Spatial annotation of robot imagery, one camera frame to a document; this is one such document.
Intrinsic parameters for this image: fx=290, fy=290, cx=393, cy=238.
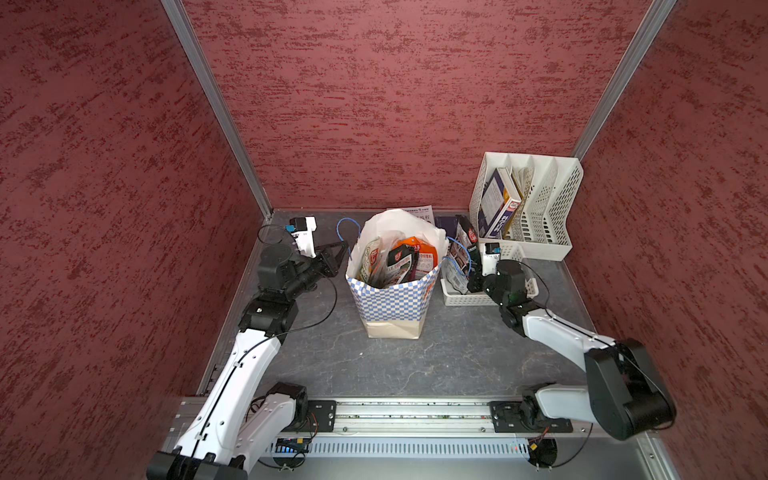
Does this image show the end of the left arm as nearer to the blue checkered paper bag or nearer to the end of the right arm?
the blue checkered paper bag

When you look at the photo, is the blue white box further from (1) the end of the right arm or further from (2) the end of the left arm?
(2) the end of the left arm

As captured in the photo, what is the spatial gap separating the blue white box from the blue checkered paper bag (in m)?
0.38

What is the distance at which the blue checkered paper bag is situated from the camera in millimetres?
710

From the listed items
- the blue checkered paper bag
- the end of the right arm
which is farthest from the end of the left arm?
the end of the right arm

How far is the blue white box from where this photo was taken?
96cm

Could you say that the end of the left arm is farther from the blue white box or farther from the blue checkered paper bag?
the blue white box
